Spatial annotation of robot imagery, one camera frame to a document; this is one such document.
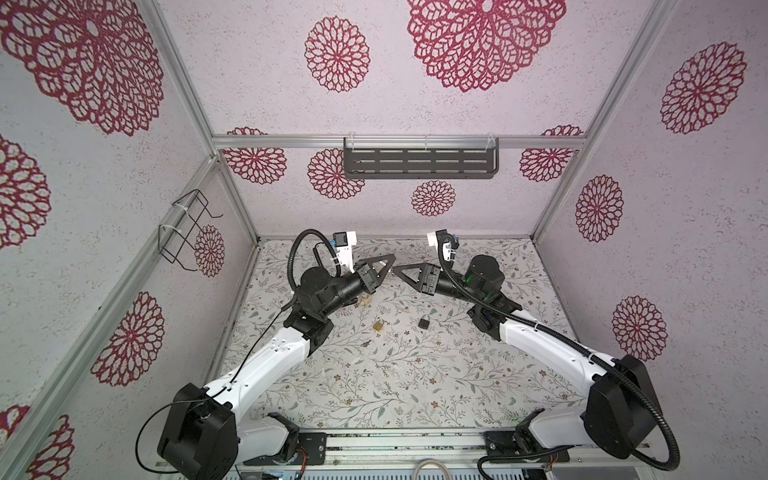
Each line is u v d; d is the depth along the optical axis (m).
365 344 0.92
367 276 0.60
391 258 0.67
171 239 0.73
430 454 0.73
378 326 0.96
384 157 0.95
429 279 0.62
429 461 0.71
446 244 0.65
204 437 0.40
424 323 0.97
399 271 0.66
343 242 0.62
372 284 0.61
